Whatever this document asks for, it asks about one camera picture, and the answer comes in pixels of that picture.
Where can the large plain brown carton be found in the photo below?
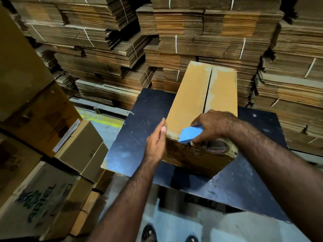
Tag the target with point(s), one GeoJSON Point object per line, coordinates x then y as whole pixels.
{"type": "Point", "coordinates": [20, 68]}

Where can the person's left thumb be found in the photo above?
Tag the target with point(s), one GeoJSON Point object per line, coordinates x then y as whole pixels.
{"type": "Point", "coordinates": [164, 131]}

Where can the person's left forearm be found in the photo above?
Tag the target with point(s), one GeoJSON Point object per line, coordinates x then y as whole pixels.
{"type": "Point", "coordinates": [126, 204]}

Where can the faded printed brown carton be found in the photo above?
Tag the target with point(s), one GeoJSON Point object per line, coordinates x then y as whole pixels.
{"type": "Point", "coordinates": [15, 161]}

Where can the person's right thumb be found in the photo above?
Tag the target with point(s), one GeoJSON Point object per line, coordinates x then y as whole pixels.
{"type": "Point", "coordinates": [197, 121]}

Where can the person's sandal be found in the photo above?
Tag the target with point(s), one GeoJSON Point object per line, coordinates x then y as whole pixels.
{"type": "Point", "coordinates": [191, 238]}
{"type": "Point", "coordinates": [149, 234]}

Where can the person's right hand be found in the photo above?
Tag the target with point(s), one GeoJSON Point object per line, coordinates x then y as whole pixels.
{"type": "Point", "coordinates": [217, 124]}

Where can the person's left hand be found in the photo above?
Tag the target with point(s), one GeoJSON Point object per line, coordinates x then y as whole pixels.
{"type": "Point", "coordinates": [155, 146]}

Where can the person's right sandal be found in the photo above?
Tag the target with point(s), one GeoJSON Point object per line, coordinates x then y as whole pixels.
{"type": "Point", "coordinates": [191, 238]}

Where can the blue tape dispenser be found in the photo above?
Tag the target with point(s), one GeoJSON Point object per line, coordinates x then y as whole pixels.
{"type": "Point", "coordinates": [188, 134]}

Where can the long brown cardboard box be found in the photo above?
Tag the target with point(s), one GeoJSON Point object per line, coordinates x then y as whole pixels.
{"type": "Point", "coordinates": [191, 98]}

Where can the dark printed brown carton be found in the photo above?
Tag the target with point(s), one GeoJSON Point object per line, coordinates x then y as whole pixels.
{"type": "Point", "coordinates": [40, 123]}

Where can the small plain brown carton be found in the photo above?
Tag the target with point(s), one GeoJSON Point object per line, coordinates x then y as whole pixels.
{"type": "Point", "coordinates": [80, 148]}

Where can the person's right forearm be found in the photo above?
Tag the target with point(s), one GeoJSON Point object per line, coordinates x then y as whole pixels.
{"type": "Point", "coordinates": [280, 168]}

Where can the green printed cardboard carton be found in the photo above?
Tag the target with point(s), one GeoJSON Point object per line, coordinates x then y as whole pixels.
{"type": "Point", "coordinates": [37, 201]}

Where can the person's left sandal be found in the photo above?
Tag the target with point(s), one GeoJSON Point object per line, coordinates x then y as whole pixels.
{"type": "Point", "coordinates": [149, 234]}

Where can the pile of flattened cardboard bundles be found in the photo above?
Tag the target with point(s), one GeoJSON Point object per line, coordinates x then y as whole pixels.
{"type": "Point", "coordinates": [201, 35]}

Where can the orange-brown small carton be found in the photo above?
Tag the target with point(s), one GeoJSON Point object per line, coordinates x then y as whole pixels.
{"type": "Point", "coordinates": [87, 211]}

